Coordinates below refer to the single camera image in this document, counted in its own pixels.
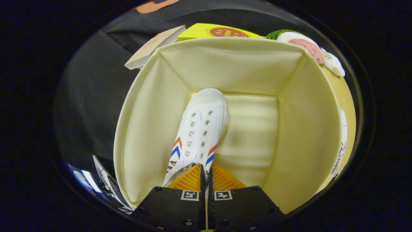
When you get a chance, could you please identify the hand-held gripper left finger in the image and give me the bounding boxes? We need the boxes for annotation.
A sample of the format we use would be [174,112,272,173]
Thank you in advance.
[132,163,207,232]

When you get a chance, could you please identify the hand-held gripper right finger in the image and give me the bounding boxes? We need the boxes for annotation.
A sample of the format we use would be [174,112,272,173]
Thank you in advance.
[207,162,286,232]

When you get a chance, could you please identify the white canvas shoe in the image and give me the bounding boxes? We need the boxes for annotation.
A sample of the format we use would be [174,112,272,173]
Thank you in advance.
[330,109,348,179]
[162,88,230,188]

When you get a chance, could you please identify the cream fabric storage box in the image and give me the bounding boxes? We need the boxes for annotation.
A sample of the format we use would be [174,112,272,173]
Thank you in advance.
[113,37,342,215]

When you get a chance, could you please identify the grey and white sneaker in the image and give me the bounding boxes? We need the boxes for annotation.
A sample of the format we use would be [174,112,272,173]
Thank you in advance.
[93,154,133,212]

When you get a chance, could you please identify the beige book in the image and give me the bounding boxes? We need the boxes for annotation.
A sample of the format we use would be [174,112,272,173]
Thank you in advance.
[124,25,187,70]

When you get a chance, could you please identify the small white plush toy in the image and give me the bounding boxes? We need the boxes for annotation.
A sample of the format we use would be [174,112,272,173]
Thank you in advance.
[320,47,346,77]

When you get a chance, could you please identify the watermelon slice plush toy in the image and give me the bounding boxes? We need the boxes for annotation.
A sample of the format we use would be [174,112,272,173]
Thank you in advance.
[266,29,326,65]

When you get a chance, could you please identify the yellow book with red circle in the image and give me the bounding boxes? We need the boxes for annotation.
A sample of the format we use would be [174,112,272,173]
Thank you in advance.
[177,23,265,42]

